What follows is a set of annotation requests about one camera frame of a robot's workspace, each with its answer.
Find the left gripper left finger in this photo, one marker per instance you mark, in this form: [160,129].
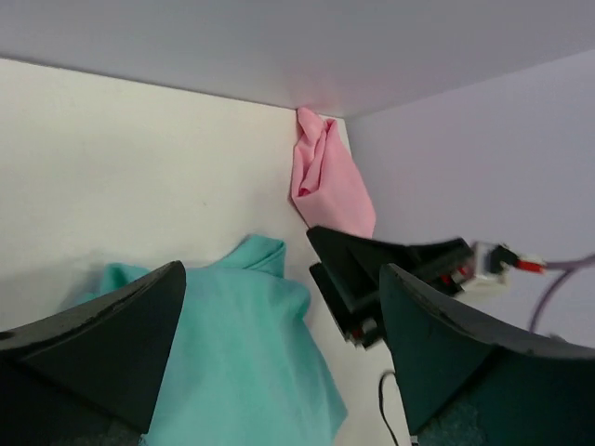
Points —
[91,374]

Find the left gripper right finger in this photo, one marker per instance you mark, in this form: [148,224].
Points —
[467,378]

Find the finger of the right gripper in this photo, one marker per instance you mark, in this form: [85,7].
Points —
[354,263]
[360,324]

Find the teal t shirt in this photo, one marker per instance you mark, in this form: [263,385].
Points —
[243,368]

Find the folded pink t shirt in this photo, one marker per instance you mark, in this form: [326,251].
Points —
[326,185]

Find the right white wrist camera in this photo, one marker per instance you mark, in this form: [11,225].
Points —
[484,272]

